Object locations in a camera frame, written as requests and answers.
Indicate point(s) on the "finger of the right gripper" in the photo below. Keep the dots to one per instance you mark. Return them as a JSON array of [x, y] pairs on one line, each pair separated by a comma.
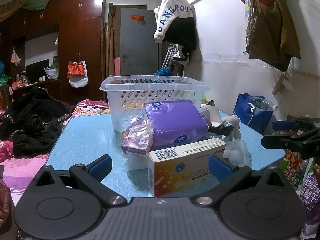
[[306, 144], [302, 124]]

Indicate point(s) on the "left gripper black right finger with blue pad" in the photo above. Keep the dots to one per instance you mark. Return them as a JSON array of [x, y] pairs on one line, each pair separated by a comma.
[[231, 178]]

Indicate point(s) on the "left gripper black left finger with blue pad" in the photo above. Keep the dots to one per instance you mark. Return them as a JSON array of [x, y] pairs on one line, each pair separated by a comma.
[[88, 178]]

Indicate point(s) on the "small purple tissue pack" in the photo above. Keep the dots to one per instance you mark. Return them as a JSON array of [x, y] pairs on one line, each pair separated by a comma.
[[138, 137]]

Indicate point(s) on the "clear plastic bag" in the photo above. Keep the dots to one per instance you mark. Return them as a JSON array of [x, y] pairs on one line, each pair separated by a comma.
[[236, 152]]

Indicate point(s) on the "blue shopping bag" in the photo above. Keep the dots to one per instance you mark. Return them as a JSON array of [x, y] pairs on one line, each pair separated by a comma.
[[256, 119]]

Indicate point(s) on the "black hair clip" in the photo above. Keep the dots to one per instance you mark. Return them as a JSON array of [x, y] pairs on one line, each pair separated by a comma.
[[221, 130]]

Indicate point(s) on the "clear plastic water bottle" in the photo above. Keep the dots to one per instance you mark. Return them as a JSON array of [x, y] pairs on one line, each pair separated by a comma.
[[262, 103]]

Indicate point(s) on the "white orange medicine box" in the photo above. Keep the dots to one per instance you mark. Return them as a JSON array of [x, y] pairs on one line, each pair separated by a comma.
[[176, 168]]

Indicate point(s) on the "pink floral bedding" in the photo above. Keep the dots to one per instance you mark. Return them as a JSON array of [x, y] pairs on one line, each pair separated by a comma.
[[89, 107]]

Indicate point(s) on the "large purple tissue pack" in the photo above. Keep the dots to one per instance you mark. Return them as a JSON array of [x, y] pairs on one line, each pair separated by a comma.
[[175, 123]]

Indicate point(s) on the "pile of black clothes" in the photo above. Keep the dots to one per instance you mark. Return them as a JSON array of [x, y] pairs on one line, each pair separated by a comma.
[[33, 123]]

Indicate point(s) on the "white perforated plastic basket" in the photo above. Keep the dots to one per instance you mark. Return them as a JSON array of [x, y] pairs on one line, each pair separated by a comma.
[[127, 95]]

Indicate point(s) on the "olive hanging cloth bag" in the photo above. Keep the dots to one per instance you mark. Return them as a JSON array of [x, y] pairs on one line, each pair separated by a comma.
[[271, 33]]

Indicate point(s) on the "red white plastic bag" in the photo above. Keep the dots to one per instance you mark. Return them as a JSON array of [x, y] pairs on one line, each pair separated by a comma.
[[77, 74]]

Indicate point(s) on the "blue plastic bag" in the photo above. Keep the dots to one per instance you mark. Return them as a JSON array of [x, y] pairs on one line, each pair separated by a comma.
[[167, 71]]

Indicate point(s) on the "dark red wooden wardrobe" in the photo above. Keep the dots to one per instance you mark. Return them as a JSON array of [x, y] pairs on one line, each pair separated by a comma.
[[79, 24]]

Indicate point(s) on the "grey metal door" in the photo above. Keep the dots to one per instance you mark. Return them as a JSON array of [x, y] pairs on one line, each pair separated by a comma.
[[138, 50]]

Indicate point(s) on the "black hanging garment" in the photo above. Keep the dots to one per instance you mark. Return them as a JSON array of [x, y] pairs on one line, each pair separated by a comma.
[[182, 31]]

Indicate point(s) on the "white hoodie blue letters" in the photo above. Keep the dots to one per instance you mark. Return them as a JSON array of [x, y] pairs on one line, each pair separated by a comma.
[[168, 11]]

